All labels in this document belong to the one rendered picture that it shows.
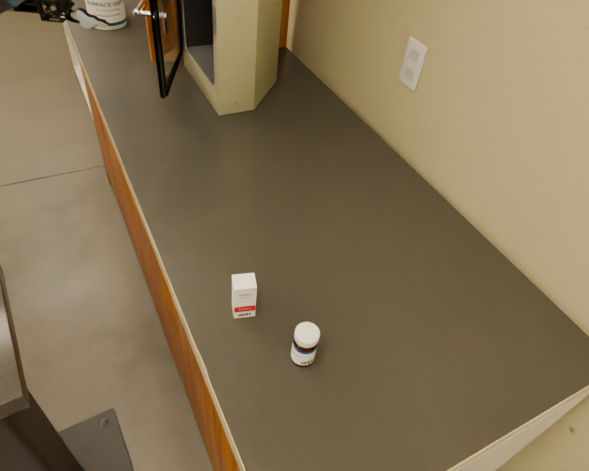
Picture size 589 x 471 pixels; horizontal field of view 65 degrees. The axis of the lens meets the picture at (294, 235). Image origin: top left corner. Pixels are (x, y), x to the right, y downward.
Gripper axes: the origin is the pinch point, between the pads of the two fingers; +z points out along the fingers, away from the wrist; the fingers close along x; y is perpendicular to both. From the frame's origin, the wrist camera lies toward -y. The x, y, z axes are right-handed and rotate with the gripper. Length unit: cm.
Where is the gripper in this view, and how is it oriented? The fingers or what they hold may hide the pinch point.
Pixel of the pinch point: (105, 1)
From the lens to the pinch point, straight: 138.6
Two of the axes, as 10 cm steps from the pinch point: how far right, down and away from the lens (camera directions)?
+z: 9.9, 0.7, 0.8
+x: 1.0, -7.0, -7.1
